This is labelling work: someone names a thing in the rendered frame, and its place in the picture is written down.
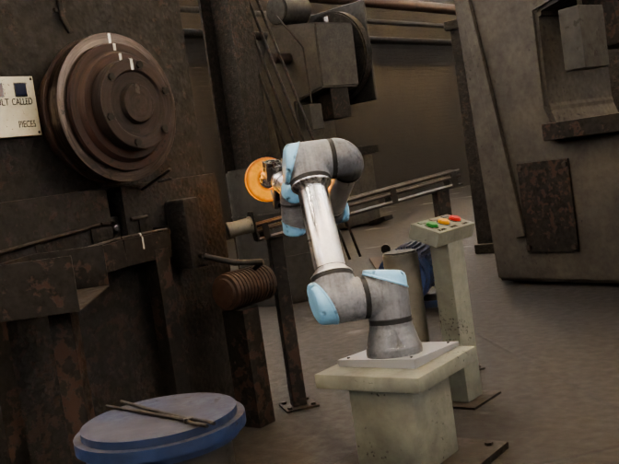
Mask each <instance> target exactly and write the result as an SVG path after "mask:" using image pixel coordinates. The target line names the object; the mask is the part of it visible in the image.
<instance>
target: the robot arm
mask: <svg viewBox="0 0 619 464"><path fill-rule="evenodd" d="M262 163H263V172H262V173H261V177H260V183H262V184H264V185H266V186H273V188H274V194H273V206H274V209H280V208H281V216H282V221H281V222H282V225H283V232H284V234H285V235H286V236H289V237H299V236H302V235H304V234H305V233H307V237H308V242H309V249H310V254H311V258H312V262H313V267H314V271H315V273H314V274H313V275H312V276H311V278H310V280H311V283H310V284H308V287H307V293H308V298H309V305H310V308H311V311H312V313H313V316H314V318H315V319H316V320H317V321H318V322H319V323H320V324H321V325H331V324H334V325H337V324H339V323H344V322H350V321H356V320H362V319H368V320H369V335H368V347H367V357H368V358H370V359H391V358H399V357H405V356H409V355H413V354H419V353H421V352H423V346H422V342H421V341H420V340H419V337H418V334H417V332H416V330H415V326H414V324H413V320H412V313H411V306H410V298H409V292H408V287H409V286H408V285H407V280H406V275H405V273H404V272H403V271H401V270H364V271H363V272H362V275H363V276H357V277H355V276H354V273H353V270H352V269H351V268H350V267H348V266H346V265H345V258H344V254H343V251H342V247H341V242H340V239H339V235H338V230H337V226H336V224H340V223H343V222H347V221H348V219H349V215H350V214H349V206H348V203H347V201H348V198H349V196H350V193H351V190H352V189H353V186H354V184H355V181H357V180H358V179H359V178H360V177H361V174H362V172H363V169H364V159H363V157H362V155H361V153H360V151H359V150H358V148H357V147H356V146H355V145H353V144H352V143H350V142H349V141H346V140H345V139H341V138H330V139H322V140H314V141H307V142H297V143H293V144H288V145H286V146H285V148H284V151H283V158H281V161H280V160H279V159H269V160H266V161H262Z"/></svg>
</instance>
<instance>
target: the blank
mask: <svg viewBox="0 0 619 464"><path fill-rule="evenodd" d="M269 159H275V158H272V157H262V158H259V159H257V160H255V161H254V162H252V163H251V164H250V165H249V167H248V168H247V171H246V174H245V185H246V188H247V190H248V192H249V194H250V195H251V196H252V197H253V198H255V199H257V200H259V201H262V202H272V201H273V194H274V188H273V187H272V188H270V189H266V188H264V187H263V186H262V185H261V184H260V182H259V177H260V175H261V173H262V172H263V163H262V161H266V160H269Z"/></svg>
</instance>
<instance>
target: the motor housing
mask: <svg viewBox="0 0 619 464"><path fill-rule="evenodd" d="M252 266H253V265H252ZM252 266H249V267H245V268H242V269H238V270H235V271H231V272H227V273H222V274H220V275H219V276H218V277H217V278H216V279H215V280H214V282H213V286H212V294H213V298H214V300H215V301H216V304H217V305H218V306H219V307H220V308H222V309H224V310H223V311H222V316H223V321H224V328H225V334H226V340H227V346H228V357H229V363H230V369H231V375H232V381H233V388H234V393H235V400H236V401H238V402H240V403H241V404H242V405H243V406H244V408H245V414H246V423H245V425H244V426H245V427H254V428H262V427H264V426H266V425H267V424H269V423H273V422H274V421H275V417H274V406H273V400H272V393H271V388H270V381H269V375H268V369H267V363H266V356H265V350H264V344H263V333H262V326H261V320H260V314H259V308H258V306H251V305H253V304H256V303H259V302H263V301H265V300H268V299H269V298H271V297H272V296H273V295H274V293H275V291H276V287H277V281H276V277H275V275H274V272H273V271H272V269H271V268H270V267H268V266H266V265H263V266H262V267H260V268H259V269H258V270H257V271H254V270H253V269H252Z"/></svg>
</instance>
